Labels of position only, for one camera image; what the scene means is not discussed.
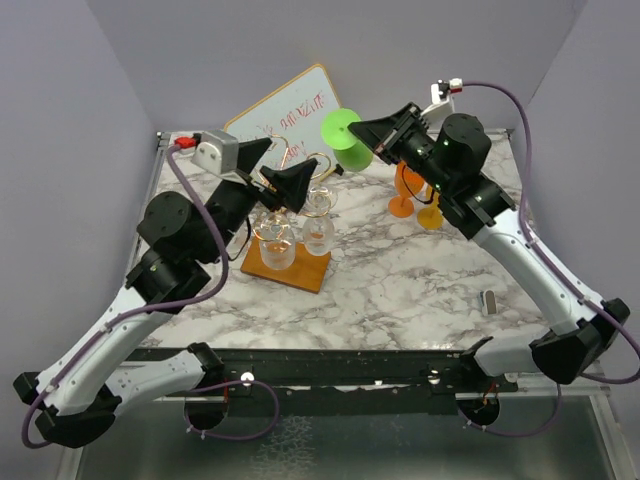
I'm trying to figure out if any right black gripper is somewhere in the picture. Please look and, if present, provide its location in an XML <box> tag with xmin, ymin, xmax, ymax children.
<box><xmin>348</xmin><ymin>102</ymin><xmax>453</xmax><ymax>195</ymax></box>

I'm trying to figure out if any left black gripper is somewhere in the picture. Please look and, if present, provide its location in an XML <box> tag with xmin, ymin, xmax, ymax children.
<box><xmin>198</xmin><ymin>138</ymin><xmax>318</xmax><ymax>264</ymax></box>

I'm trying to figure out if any green plastic wine glass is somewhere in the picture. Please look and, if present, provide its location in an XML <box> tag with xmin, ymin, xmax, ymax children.
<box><xmin>321</xmin><ymin>108</ymin><xmax>373</xmax><ymax>172</ymax></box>

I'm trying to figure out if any orange plastic wine glass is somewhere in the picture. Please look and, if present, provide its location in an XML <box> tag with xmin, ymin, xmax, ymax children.
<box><xmin>388</xmin><ymin>161</ymin><xmax>424</xmax><ymax>218</ymax></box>

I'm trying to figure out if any clear ribbed goblet glass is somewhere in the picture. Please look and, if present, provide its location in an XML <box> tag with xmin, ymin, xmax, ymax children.
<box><xmin>254</xmin><ymin>212</ymin><xmax>296</xmax><ymax>270</ymax></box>

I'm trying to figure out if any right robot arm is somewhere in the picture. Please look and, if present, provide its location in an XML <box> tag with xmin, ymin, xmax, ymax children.
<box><xmin>347</xmin><ymin>103</ymin><xmax>630</xmax><ymax>391</ymax></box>

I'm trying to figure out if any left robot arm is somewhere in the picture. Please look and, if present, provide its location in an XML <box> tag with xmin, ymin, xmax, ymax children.
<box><xmin>13</xmin><ymin>131</ymin><xmax>318</xmax><ymax>449</ymax></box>

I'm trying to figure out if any clear glass hanging on rack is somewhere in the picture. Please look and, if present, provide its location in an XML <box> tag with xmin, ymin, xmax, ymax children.
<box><xmin>302</xmin><ymin>186</ymin><xmax>335</xmax><ymax>257</ymax></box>

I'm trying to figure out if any yellow plastic wine glass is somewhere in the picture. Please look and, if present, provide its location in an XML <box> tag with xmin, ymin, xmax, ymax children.
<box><xmin>416</xmin><ymin>191</ymin><xmax>444</xmax><ymax>230</ymax></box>

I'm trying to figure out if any small grey block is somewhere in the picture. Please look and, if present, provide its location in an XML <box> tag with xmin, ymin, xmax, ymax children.
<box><xmin>480</xmin><ymin>290</ymin><xmax>498</xmax><ymax>316</ymax></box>

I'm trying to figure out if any white board yellow frame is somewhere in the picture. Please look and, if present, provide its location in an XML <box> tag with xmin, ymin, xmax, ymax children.
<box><xmin>224</xmin><ymin>64</ymin><xmax>341</xmax><ymax>179</ymax></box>

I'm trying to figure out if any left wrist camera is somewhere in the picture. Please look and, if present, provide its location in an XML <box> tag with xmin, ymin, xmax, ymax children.
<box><xmin>191</xmin><ymin>130</ymin><xmax>243</xmax><ymax>184</ymax></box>

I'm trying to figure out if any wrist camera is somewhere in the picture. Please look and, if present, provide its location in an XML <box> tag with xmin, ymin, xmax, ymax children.
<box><xmin>421</xmin><ymin>78</ymin><xmax>463</xmax><ymax>125</ymax></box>
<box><xmin>191</xmin><ymin>130</ymin><xmax>243</xmax><ymax>184</ymax></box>

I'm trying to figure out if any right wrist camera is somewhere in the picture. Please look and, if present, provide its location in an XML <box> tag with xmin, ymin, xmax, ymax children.
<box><xmin>421</xmin><ymin>78</ymin><xmax>463</xmax><ymax>125</ymax></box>

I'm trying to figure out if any gold wire glass rack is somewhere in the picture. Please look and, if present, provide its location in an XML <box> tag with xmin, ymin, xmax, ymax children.
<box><xmin>239</xmin><ymin>133</ymin><xmax>336</xmax><ymax>296</ymax></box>

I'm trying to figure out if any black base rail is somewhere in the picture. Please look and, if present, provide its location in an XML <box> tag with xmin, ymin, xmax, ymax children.
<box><xmin>173</xmin><ymin>348</ymin><xmax>517</xmax><ymax>416</ymax></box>

